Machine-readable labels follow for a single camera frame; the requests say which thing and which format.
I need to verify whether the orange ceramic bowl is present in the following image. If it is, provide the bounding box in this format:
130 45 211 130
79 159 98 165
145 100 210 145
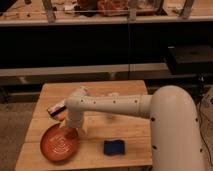
40 124 79 162

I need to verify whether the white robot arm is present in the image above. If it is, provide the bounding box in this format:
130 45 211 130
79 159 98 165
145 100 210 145
65 85 205 171

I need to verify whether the orange marker pen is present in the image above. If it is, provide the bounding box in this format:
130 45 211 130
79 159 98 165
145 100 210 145
57 112 67 121

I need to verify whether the black and silver eraser block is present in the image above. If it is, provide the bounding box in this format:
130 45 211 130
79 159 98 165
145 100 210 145
47 100 66 117

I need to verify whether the blue sponge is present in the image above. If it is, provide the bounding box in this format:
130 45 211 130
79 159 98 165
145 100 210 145
103 140 125 156

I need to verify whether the orange clutter on shelf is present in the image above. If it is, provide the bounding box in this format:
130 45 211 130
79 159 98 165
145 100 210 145
74 0 158 16

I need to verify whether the black box on right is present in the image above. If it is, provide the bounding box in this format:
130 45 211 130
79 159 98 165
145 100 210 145
165 45 213 75

